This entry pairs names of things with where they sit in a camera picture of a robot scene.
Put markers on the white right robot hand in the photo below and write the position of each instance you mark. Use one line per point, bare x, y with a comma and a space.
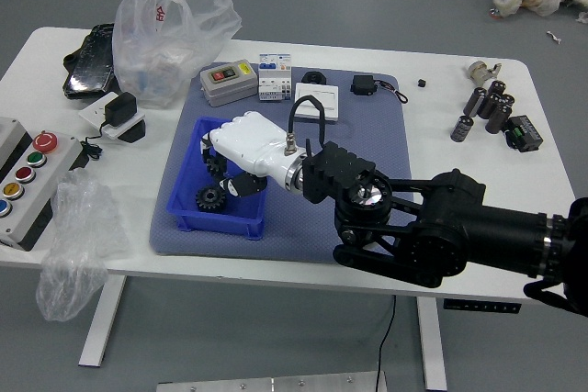
252, 144

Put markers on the big black gear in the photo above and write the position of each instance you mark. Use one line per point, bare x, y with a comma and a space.
210, 199

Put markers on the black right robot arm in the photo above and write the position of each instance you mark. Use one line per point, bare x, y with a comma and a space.
450, 217

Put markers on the blue plastic box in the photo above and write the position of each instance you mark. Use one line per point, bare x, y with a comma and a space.
184, 181

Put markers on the small black servo box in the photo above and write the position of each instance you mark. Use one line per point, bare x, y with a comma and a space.
363, 84

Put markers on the grey multi-button control box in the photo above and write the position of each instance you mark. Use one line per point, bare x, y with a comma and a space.
27, 199

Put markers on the white circuit breaker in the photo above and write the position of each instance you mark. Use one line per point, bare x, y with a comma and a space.
274, 77

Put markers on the black round knob part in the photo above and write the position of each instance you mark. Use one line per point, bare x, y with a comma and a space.
314, 77

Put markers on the blue-grey padded mat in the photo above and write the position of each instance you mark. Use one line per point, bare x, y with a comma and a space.
294, 236

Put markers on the white translucent shopping bag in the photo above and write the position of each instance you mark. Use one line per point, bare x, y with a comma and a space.
156, 57

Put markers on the black power adapter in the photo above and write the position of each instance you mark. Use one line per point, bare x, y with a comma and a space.
120, 108

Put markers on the white socket plate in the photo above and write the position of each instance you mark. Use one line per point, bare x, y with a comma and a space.
94, 113

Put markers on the tiny black cube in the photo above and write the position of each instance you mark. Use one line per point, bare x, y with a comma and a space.
420, 83

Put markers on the black plastic tray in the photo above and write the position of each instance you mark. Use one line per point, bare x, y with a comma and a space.
89, 66

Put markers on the clear crumpled plastic bag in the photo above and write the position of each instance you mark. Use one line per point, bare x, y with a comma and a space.
73, 249

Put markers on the dark cylindrical capacitor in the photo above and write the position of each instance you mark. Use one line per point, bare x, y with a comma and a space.
461, 128
500, 117
507, 99
488, 106
475, 100
496, 87

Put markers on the white table leg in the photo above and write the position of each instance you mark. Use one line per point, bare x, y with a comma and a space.
432, 346
103, 318

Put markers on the white ceramic lamp holder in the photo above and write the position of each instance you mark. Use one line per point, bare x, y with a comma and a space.
480, 71

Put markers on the silver metal floor plate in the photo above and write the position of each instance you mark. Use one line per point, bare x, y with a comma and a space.
271, 384

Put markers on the black module green terminals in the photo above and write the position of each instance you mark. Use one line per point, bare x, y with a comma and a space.
523, 132

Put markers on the black table height controller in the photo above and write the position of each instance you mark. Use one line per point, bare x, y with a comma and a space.
482, 306

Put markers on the white paper scrap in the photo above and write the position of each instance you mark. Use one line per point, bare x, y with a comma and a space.
554, 37

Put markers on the white plastic scrap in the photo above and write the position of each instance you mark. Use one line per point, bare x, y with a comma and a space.
583, 16

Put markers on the grey two-button switch box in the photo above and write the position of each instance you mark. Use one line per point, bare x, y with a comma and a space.
227, 82

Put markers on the white wall switch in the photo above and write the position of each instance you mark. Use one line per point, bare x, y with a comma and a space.
328, 98

